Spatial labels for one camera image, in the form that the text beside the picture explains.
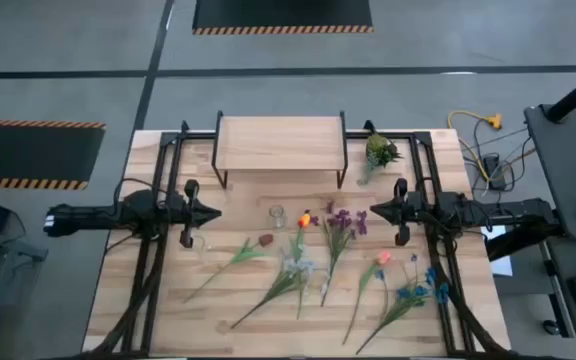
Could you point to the potted green succulent plant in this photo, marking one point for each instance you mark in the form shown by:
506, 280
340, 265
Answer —
379, 147

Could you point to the blue artificial flower bunch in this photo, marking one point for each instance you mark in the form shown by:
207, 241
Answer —
408, 295

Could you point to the black aluminium table frame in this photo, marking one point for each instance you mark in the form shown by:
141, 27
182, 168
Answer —
408, 135

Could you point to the black power strip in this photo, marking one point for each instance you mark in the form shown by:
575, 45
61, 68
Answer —
494, 172

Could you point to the white artificial flower bunch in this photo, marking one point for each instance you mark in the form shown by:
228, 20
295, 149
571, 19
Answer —
288, 277

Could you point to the round clear glass vase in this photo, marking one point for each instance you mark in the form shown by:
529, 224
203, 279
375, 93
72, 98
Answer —
277, 216

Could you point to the pink artificial tulip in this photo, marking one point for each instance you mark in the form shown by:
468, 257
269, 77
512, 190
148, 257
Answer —
383, 258

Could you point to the purple artificial flower bunch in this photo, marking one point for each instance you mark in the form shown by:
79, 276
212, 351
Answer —
337, 235

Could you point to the dark grey desk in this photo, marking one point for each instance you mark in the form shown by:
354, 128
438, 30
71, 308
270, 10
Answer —
568, 260

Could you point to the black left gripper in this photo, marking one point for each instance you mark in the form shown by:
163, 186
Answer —
191, 215

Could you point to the black hazard-striped floor mat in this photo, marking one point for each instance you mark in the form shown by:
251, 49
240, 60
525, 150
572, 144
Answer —
283, 12
28, 152

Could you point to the wooden shelf with black legs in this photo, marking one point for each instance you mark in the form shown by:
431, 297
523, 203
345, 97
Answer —
278, 142

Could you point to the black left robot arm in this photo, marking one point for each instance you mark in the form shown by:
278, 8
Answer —
93, 217

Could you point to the orange artificial tulip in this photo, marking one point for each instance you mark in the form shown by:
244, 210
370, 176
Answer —
304, 220

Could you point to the dark red artificial tulip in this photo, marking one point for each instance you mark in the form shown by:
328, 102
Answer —
266, 239

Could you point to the black support beam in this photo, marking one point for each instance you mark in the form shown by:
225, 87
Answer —
518, 242

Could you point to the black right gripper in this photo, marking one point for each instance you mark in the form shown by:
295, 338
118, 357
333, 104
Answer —
401, 212

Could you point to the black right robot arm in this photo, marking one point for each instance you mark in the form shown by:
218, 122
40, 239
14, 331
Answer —
508, 210

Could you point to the white paper sheet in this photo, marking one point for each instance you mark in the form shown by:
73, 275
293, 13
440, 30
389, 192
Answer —
503, 265

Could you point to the slim clear glass vase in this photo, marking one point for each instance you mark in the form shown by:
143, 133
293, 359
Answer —
198, 243

